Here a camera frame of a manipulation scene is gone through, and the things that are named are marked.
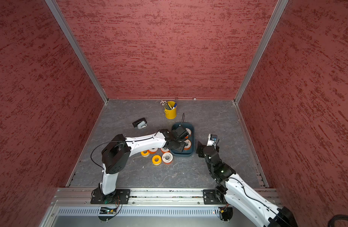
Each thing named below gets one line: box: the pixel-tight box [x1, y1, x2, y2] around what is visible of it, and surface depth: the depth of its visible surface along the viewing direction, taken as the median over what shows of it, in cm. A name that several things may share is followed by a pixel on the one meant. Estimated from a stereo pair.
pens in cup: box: [159, 99, 178, 110], surface depth 105 cm
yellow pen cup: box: [164, 100, 177, 120], surface depth 106 cm
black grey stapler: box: [132, 117, 148, 130], surface depth 104 cm
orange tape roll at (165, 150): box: [160, 147, 171, 155], surface depth 91 cm
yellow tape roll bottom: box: [151, 154, 163, 166], surface depth 87 cm
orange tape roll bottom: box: [161, 151, 174, 166], surface depth 88 cm
